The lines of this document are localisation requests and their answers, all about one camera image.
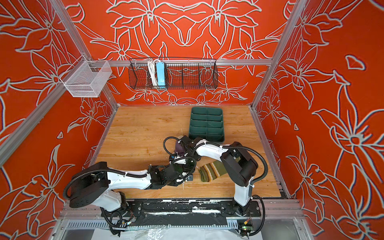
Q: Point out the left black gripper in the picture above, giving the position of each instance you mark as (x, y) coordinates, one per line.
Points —
(175, 183)

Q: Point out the purple sock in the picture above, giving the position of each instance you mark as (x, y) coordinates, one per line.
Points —
(180, 148)

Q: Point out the green striped sock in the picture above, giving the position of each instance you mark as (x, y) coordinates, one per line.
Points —
(212, 171)

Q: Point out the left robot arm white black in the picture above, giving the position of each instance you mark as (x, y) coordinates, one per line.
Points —
(101, 186)

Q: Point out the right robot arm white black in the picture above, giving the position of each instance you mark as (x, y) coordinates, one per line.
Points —
(244, 165)

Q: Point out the green divided plastic tray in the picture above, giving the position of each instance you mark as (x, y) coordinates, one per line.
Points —
(207, 123)

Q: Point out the light blue box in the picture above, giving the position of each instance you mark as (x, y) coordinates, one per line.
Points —
(160, 67)

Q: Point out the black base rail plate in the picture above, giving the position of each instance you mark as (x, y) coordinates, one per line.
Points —
(198, 213)

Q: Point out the black wire wall basket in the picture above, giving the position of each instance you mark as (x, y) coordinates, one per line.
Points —
(180, 73)

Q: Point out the white slotted cable duct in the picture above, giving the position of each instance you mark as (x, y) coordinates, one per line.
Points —
(99, 224)

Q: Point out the clear mesh wall basket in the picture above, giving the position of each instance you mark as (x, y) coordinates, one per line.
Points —
(86, 79)

